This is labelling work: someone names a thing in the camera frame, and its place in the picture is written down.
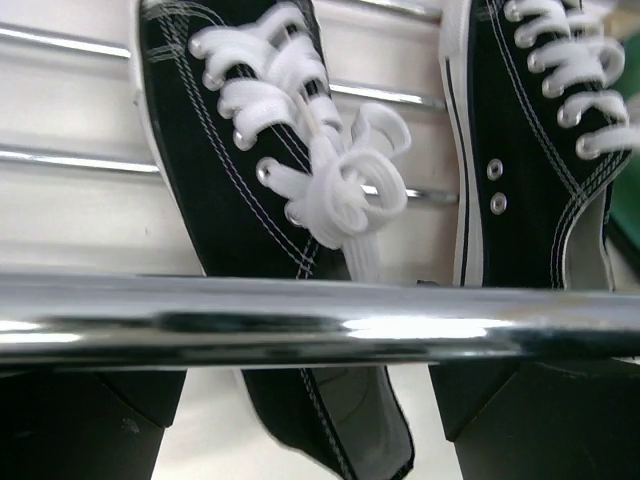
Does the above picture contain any cream chrome shoe rack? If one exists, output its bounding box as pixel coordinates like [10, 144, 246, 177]
[0, 0, 640, 374]

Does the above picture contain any black canvas sneaker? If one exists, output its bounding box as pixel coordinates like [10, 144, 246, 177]
[134, 0, 417, 480]
[438, 1, 639, 290]

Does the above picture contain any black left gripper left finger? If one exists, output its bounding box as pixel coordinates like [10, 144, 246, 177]
[1, 371, 186, 480]

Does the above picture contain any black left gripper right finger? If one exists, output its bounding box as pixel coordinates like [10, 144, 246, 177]
[429, 360, 639, 480]

